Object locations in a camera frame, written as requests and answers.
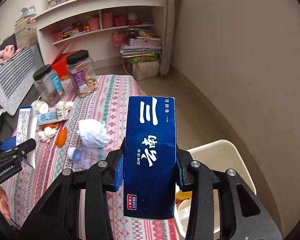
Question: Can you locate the white blue paper packet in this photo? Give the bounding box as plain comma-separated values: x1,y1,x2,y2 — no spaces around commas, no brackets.
15,106,38,170

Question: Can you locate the white tissue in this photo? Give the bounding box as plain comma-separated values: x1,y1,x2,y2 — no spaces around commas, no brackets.
38,126,57,142

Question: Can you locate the orange peel piece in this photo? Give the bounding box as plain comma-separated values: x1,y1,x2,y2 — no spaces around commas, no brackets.
55,128,67,148

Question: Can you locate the crushed clear plastic bottle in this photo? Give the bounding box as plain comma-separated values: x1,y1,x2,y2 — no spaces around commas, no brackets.
67,146,108,170

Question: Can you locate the white paper ball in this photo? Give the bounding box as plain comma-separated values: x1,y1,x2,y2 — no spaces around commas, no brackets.
78,119,111,148

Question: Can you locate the dark blue cigarette box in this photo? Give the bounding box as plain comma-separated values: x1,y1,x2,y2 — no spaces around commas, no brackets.
123,96,177,220

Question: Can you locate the cream plastic trash bin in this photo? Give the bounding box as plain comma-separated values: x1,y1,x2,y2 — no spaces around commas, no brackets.
174,139,257,239

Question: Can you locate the person's left hand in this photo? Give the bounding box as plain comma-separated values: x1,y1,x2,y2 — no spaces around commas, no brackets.
0,186,11,220

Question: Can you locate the white floral paper cup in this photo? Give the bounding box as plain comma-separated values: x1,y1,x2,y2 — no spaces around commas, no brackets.
31,100,49,115

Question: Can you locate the orange peel under box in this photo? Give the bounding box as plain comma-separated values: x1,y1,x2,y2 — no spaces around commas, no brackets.
42,122,61,130

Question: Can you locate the grey striped sofa cushion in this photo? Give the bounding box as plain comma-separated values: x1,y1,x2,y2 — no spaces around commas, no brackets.
0,45,44,115

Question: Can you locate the light blue toothpaste box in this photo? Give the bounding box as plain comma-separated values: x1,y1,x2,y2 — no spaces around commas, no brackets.
37,110,69,126

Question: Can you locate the crumpled tissue near jars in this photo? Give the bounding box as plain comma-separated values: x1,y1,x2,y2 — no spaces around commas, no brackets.
56,101,74,111

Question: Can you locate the clear jar blue label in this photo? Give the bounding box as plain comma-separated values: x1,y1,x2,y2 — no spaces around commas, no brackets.
33,64,64,107

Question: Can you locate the patterned red green tablecloth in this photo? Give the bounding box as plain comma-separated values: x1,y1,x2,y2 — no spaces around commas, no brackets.
0,74,180,240

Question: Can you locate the pink pig plush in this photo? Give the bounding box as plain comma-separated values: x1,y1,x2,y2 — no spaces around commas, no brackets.
2,45,15,60

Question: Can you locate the red gift box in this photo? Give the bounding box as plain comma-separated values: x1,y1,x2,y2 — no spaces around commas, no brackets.
51,50,79,81

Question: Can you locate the clear jar purple label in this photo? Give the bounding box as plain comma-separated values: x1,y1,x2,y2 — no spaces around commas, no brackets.
66,50,98,97

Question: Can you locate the stack of books beside sofa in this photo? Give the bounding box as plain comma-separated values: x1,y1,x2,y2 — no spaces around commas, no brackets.
14,16,38,48

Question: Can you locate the pink cylindrical container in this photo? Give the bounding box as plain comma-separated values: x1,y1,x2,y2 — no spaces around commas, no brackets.
88,17,100,31

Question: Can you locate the white bookshelf unit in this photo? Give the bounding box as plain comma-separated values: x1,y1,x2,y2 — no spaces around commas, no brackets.
34,0,168,68

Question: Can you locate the pink basket on floor stack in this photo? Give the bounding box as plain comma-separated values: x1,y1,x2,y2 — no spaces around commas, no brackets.
112,33,127,47

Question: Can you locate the white woven bag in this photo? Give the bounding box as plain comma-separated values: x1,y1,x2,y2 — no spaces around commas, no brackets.
132,61,160,81

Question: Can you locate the small pink shelf basket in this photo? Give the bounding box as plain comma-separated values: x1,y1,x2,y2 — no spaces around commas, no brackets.
114,15,127,27

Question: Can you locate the stack of papers and books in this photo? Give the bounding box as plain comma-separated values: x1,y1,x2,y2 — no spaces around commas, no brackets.
120,29,162,58

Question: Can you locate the green tissue box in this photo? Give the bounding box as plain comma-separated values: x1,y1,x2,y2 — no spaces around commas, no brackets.
128,53,161,64

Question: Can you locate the beige curtain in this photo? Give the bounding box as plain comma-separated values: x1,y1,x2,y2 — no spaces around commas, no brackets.
149,0,178,75

